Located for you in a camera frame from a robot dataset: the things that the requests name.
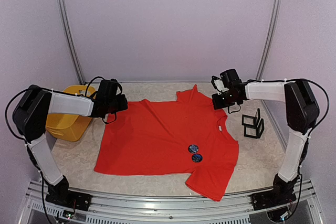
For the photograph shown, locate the aluminium frame post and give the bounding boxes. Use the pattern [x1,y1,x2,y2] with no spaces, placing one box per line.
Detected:
[256,0,286,80]
[57,0,86,84]

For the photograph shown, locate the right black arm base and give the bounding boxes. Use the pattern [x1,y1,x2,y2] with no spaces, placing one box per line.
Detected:
[251,174,299,211]

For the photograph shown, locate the left aluminium frame post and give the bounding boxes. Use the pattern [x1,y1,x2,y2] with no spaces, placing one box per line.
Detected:
[57,0,86,84]

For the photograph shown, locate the black display box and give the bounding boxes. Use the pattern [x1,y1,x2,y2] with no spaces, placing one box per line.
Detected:
[244,119,265,139]
[242,108,261,127]

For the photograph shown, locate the yellow plastic basket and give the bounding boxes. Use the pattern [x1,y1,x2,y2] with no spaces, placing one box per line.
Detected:
[46,85,95,142]

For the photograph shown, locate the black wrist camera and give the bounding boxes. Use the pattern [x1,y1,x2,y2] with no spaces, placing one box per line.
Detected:
[96,79,123,103]
[211,69,242,94]

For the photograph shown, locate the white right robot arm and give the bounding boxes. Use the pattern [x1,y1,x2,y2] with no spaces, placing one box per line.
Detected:
[211,76,321,205]

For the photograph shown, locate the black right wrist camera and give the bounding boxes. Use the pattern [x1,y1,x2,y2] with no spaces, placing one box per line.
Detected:
[211,69,242,94]

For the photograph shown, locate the red t-shirt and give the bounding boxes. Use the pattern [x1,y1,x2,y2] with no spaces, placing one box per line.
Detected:
[94,87,239,201]

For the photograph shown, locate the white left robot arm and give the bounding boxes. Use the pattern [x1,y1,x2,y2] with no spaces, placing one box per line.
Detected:
[12,79,128,206]

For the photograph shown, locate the right aluminium frame post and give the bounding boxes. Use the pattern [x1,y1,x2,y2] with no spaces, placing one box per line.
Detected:
[256,0,286,80]

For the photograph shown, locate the rear black display box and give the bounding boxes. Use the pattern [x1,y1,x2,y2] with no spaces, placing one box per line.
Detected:
[242,108,261,127]

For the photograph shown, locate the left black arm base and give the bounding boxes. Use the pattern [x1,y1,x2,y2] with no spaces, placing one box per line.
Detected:
[45,176,92,211]

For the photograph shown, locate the aluminium front rail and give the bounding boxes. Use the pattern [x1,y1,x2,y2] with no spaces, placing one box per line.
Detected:
[17,180,325,223]

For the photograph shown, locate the white round brooch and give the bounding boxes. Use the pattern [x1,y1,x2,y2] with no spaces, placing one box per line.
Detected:
[192,153,203,163]

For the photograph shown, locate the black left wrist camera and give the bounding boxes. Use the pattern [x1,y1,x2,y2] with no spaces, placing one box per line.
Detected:
[96,79,123,103]

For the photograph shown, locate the blue brooch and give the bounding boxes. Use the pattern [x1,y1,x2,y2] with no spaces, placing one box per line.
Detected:
[188,144,199,154]

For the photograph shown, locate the front black display box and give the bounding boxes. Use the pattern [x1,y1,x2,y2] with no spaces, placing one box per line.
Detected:
[244,119,265,139]

